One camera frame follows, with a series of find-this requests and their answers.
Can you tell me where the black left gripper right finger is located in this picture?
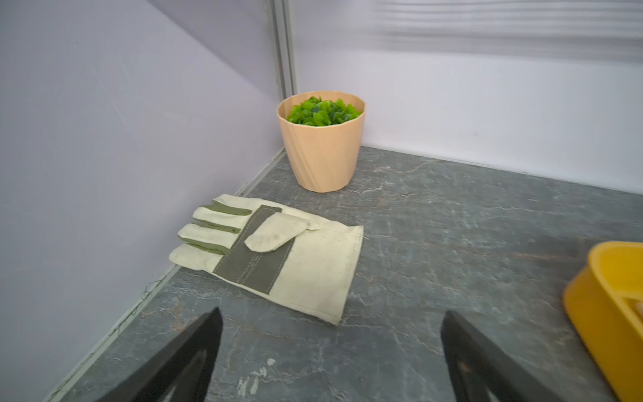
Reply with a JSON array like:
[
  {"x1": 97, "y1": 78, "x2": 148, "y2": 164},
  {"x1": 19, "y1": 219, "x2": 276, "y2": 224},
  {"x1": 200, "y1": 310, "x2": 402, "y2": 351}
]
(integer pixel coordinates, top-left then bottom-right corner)
[{"x1": 440, "y1": 311, "x2": 562, "y2": 401}]

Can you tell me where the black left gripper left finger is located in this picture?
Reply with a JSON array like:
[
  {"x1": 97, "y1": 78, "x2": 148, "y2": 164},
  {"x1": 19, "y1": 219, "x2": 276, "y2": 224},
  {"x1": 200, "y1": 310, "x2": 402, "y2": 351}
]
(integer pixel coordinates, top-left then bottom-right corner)
[{"x1": 100, "y1": 308, "x2": 223, "y2": 401}]

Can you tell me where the yellow plastic basin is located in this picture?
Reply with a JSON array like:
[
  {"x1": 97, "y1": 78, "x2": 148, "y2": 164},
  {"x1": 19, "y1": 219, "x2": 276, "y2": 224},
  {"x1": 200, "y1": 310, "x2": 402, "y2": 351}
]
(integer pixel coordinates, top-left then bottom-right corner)
[{"x1": 563, "y1": 241, "x2": 642, "y2": 401}]

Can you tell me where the beige green work glove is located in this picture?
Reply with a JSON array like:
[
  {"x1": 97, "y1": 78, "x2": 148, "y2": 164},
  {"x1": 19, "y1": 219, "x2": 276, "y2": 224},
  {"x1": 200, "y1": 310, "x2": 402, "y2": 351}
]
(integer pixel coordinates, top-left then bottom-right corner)
[{"x1": 169, "y1": 194, "x2": 363, "y2": 325}]

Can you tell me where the peach plastic plant pot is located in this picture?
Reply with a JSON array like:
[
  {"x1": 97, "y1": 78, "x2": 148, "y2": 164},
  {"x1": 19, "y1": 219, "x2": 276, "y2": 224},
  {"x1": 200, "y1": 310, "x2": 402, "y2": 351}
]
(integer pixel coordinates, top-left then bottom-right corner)
[{"x1": 276, "y1": 90, "x2": 367, "y2": 193}]

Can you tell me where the green artificial plant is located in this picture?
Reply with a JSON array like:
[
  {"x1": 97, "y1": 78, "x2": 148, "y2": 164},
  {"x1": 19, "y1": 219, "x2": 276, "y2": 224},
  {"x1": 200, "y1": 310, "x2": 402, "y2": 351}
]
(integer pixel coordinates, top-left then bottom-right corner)
[{"x1": 286, "y1": 96, "x2": 363, "y2": 127}]

